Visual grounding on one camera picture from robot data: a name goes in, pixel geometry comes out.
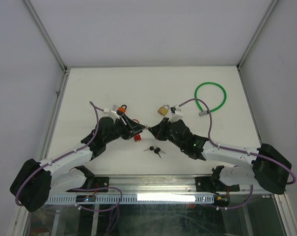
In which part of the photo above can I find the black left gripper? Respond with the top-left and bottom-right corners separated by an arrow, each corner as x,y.
104,114 -> 145,144

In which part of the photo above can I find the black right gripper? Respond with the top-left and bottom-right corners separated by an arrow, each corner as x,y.
148,117 -> 185,150

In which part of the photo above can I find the red cable padlock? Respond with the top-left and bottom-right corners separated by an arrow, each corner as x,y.
133,119 -> 141,143

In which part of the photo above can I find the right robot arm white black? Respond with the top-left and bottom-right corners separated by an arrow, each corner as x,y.
148,118 -> 292,195

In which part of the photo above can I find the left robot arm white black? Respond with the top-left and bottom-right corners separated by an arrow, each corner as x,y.
10,115 -> 146,212

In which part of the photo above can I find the black head key right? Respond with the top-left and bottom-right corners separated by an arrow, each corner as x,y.
154,147 -> 165,158

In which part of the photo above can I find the black head key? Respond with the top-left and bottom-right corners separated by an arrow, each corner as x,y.
144,146 -> 155,151
154,147 -> 165,158

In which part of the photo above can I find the black head key left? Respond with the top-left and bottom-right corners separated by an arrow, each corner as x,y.
144,146 -> 155,151

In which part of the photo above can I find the brass padlock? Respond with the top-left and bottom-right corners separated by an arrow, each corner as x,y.
157,104 -> 170,117

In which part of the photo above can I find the orange black padlock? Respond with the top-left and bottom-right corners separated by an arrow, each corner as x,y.
117,104 -> 127,114

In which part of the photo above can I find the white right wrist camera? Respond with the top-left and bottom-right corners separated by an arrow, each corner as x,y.
168,104 -> 184,123

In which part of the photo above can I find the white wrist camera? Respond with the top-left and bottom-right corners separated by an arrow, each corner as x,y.
103,105 -> 119,120
168,104 -> 184,123

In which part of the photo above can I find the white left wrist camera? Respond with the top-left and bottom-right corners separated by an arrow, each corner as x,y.
103,105 -> 119,120

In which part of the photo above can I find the green cable lock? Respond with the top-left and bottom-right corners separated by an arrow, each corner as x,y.
194,82 -> 227,113

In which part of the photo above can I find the aluminium mounting rail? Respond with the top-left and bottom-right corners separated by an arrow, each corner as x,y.
40,174 -> 288,197

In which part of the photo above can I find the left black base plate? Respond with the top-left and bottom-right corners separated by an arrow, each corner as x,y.
67,176 -> 109,192

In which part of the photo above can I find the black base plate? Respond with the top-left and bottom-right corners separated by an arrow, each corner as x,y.
194,176 -> 240,194
67,176 -> 109,192

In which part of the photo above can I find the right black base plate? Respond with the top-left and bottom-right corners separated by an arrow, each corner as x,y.
194,176 -> 240,194

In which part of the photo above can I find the white perforated cable duct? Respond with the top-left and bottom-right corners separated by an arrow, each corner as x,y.
46,193 -> 214,205

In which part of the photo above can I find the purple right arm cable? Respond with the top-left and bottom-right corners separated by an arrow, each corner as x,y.
179,98 -> 297,211

